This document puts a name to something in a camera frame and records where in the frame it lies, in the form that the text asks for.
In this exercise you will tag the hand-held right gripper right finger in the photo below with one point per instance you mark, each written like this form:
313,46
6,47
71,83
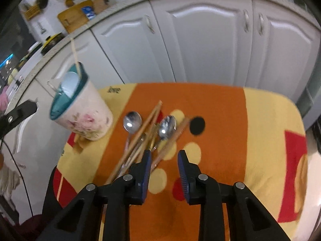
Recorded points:
182,173

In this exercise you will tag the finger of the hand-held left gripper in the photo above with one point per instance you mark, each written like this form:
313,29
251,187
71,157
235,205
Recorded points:
17,115

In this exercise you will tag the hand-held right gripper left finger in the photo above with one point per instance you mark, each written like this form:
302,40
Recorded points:
146,170

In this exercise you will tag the plain metal spoon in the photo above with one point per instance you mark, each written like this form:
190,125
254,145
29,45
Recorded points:
167,128
142,140

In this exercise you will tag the pale wooden chopstick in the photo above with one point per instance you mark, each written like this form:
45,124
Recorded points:
153,128
151,116
76,57

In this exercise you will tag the floral cup with teal inside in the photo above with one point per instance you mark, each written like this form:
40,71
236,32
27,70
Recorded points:
87,115

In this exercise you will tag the orange yellow printed cloth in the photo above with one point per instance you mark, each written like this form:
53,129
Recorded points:
220,155

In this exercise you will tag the yellow lidded black pot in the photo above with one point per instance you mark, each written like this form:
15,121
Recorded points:
52,41

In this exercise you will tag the wooden cutting board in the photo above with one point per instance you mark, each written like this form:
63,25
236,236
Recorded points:
74,17

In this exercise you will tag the blue white box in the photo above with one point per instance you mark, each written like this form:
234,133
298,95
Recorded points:
89,13

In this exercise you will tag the wooden knife block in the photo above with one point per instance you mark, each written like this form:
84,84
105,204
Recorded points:
101,2

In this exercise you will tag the yellow wall rack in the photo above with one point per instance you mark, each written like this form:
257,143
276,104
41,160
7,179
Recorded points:
31,12

